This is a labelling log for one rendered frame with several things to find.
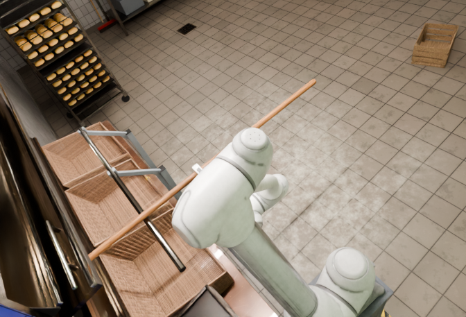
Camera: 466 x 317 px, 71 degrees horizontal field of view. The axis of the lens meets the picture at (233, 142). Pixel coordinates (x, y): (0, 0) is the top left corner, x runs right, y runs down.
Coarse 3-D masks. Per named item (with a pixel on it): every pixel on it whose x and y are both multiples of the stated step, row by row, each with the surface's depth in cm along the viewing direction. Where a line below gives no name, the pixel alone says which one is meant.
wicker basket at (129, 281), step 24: (168, 216) 202; (120, 240) 186; (144, 240) 199; (168, 240) 204; (120, 264) 186; (144, 264) 198; (168, 264) 194; (192, 264) 191; (216, 264) 187; (120, 288) 167; (144, 288) 185; (168, 288) 185; (192, 288) 182; (216, 288) 170; (144, 312) 164; (168, 312) 176
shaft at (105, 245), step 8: (312, 80) 176; (304, 88) 174; (296, 96) 172; (280, 104) 170; (288, 104) 171; (272, 112) 168; (264, 120) 166; (192, 176) 153; (184, 184) 152; (168, 192) 150; (176, 192) 151; (160, 200) 148; (152, 208) 147; (144, 216) 146; (128, 224) 144; (136, 224) 145; (120, 232) 142; (112, 240) 141; (96, 248) 140; (104, 248) 140; (96, 256) 139
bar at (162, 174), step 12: (84, 132) 200; (96, 132) 210; (108, 132) 215; (120, 132) 221; (144, 156) 243; (108, 168) 174; (156, 168) 256; (120, 180) 167; (168, 180) 201; (180, 192) 214; (132, 204) 155; (156, 228) 143; (168, 252) 134; (180, 264) 129
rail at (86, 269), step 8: (0, 88) 208; (8, 104) 192; (16, 120) 179; (24, 136) 167; (24, 144) 163; (32, 152) 157; (32, 160) 153; (40, 168) 149; (40, 176) 144; (48, 184) 140; (48, 192) 136; (56, 200) 133; (56, 208) 129; (64, 216) 127; (64, 224) 123; (72, 232) 121; (72, 240) 117; (72, 248) 116; (80, 248) 116; (80, 256) 112; (80, 264) 110; (88, 264) 111; (88, 272) 108; (88, 280) 106
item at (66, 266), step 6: (48, 222) 122; (48, 228) 120; (54, 228) 122; (54, 234) 118; (54, 240) 116; (60, 252) 112; (60, 258) 110; (66, 264) 108; (72, 264) 111; (66, 270) 107; (72, 270) 111; (72, 276) 105; (72, 282) 103; (72, 288) 102
